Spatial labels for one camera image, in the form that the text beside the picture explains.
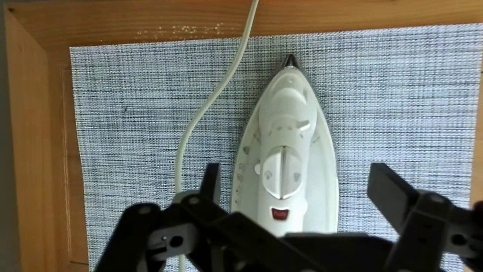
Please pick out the grey woven placemat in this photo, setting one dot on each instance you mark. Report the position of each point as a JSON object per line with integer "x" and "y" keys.
{"x": 129, "y": 126}

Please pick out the white steam iron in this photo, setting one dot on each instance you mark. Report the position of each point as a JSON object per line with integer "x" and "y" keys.
{"x": 286, "y": 152}

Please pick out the wooden side table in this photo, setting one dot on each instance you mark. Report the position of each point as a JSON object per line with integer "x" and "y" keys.
{"x": 34, "y": 126}

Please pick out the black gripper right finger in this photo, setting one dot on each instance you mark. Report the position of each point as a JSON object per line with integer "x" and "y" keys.
{"x": 419, "y": 222}

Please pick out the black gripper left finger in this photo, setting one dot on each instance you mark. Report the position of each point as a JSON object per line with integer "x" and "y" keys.
{"x": 211, "y": 232}

